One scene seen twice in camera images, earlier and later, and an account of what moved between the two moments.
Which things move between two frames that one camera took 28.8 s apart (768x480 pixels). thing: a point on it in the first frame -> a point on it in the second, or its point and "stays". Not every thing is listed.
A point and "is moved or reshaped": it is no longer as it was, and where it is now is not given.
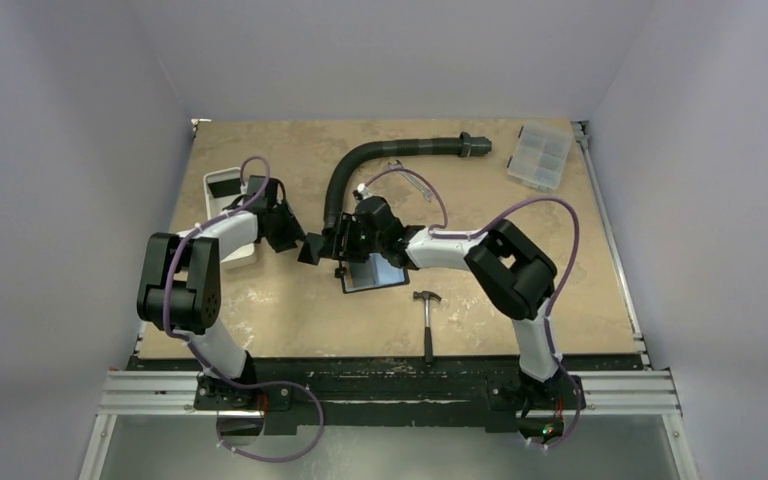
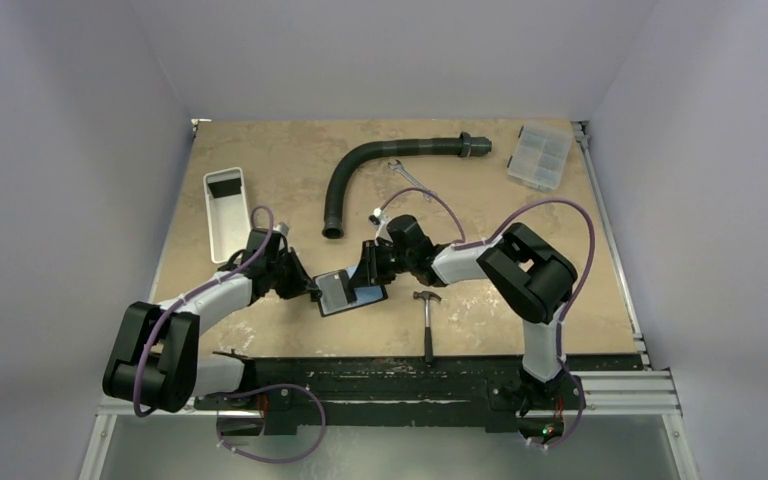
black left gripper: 291,234 -> 301,283
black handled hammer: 428,335 stays
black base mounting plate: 284,395 stays
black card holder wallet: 377,271 is moved or reshaped
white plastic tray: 247,256 stays
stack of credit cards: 225,188 stays
